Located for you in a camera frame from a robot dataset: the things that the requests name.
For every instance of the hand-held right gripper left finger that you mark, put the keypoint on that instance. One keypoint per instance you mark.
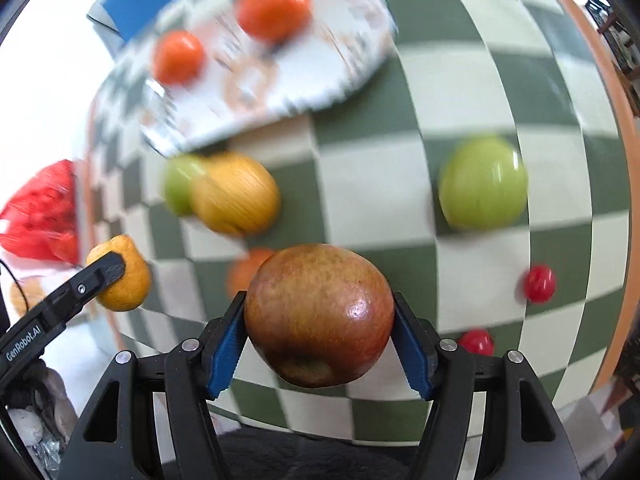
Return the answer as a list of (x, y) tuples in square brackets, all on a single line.
[(224, 355)]

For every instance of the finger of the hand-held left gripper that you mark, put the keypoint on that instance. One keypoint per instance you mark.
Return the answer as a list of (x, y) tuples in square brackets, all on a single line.
[(82, 287)]

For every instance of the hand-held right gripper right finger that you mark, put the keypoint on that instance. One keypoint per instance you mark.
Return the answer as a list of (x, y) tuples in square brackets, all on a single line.
[(414, 355)]

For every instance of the yellow pear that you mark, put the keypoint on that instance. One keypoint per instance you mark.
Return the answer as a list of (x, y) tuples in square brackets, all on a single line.
[(131, 285)]

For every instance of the red apple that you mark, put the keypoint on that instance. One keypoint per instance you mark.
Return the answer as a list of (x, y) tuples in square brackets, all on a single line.
[(319, 316)]

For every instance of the patterned oval plate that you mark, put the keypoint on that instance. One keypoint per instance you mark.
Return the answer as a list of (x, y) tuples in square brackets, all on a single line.
[(280, 75)]

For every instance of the orange round object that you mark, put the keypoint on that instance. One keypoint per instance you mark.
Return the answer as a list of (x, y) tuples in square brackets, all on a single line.
[(27, 296)]

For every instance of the red cherry tomato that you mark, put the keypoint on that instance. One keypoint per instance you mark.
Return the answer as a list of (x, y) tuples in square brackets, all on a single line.
[(477, 342), (539, 283)]

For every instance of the red plastic bag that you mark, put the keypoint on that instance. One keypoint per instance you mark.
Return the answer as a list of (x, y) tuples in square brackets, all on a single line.
[(42, 215)]

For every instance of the orange tangerine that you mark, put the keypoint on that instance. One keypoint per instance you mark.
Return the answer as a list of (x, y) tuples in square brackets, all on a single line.
[(242, 272)]

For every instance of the small green apple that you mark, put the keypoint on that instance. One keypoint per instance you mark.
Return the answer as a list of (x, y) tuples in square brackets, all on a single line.
[(176, 185)]

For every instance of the yellow orange ribbed fruit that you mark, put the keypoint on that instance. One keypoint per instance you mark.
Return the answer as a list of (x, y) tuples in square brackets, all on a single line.
[(235, 194)]

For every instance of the green white checkered tablecloth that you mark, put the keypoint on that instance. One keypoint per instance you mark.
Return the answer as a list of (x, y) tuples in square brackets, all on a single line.
[(360, 195)]

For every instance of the large green apple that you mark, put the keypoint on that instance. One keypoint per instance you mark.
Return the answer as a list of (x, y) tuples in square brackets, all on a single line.
[(482, 182)]

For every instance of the small orange tomato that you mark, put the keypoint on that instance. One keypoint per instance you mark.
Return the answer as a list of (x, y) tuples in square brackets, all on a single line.
[(178, 57)]

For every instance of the large orange tomato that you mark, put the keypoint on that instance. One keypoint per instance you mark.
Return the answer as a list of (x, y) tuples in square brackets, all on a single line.
[(272, 7)]

